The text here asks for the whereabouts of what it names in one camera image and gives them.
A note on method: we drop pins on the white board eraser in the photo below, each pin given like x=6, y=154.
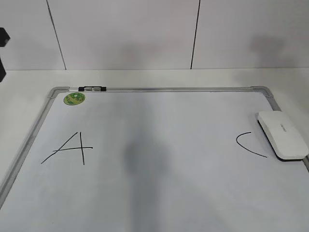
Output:
x=286, y=141

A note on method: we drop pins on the round green magnet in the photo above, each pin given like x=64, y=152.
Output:
x=75, y=98

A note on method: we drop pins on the white board with grey frame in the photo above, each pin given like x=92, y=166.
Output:
x=154, y=160

